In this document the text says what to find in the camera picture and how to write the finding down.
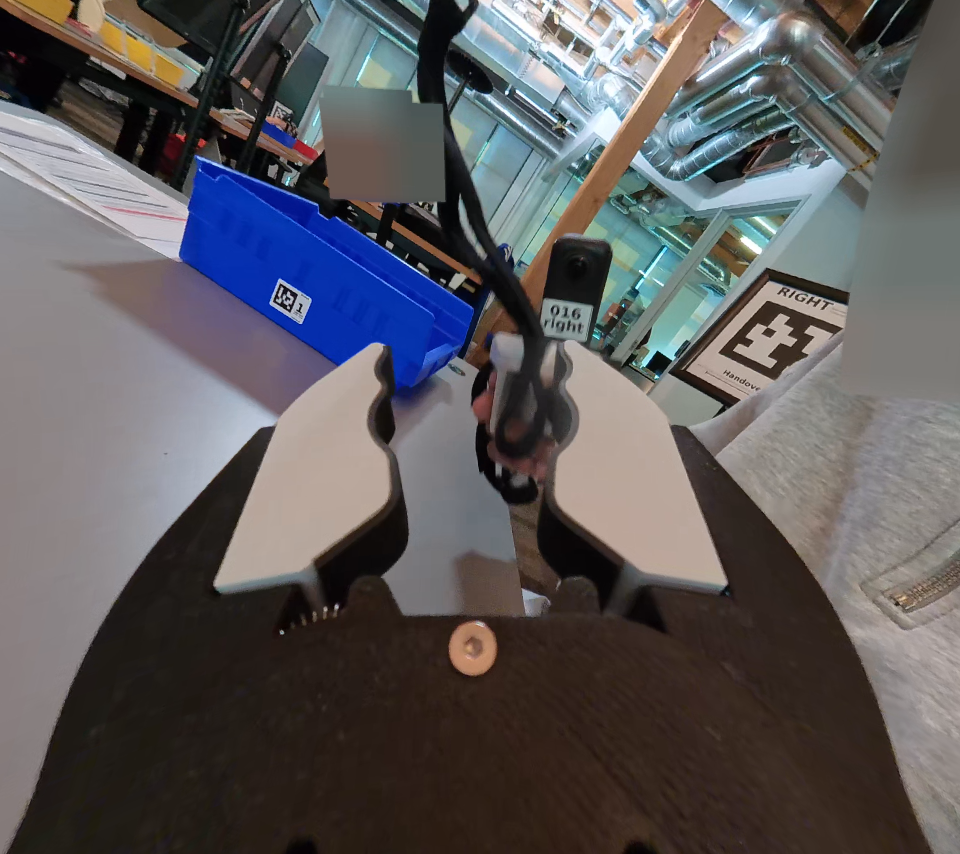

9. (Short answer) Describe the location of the black round lamp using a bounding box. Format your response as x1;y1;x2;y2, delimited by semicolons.
448;51;496;113

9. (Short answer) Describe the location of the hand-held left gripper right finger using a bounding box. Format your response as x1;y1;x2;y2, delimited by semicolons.
537;340;730;614

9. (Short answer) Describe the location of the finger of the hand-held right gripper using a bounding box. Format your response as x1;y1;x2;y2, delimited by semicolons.
487;332;528;448
536;344;565;420

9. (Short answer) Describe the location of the large framed marker sign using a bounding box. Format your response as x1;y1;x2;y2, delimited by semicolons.
669;267;850;407

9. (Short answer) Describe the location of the long wooden workbench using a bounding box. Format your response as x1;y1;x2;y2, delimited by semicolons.
0;0;316;167

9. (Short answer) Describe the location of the black strap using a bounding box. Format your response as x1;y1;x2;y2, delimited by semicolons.
414;0;575;461

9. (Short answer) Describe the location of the wooden beam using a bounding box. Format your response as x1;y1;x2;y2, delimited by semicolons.
517;0;740;315

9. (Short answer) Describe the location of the person's right hand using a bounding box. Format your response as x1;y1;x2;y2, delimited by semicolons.
471;377;555;491

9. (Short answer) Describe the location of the person's grey sweatshirt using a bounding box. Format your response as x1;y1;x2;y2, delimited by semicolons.
716;396;960;854

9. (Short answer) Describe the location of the blue plastic bin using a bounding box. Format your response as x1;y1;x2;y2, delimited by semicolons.
178;155;475;392

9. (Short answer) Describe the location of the white printed paper sheet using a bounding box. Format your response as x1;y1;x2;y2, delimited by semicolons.
0;119;190;263

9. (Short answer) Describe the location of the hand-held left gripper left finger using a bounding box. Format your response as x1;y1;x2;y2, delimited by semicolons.
212;342;411;604

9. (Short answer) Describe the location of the black monitor stand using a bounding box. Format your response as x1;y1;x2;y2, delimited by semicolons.
176;0;252;195

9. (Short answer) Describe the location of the person's right forearm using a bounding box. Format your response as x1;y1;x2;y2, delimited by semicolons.
688;332;852;458

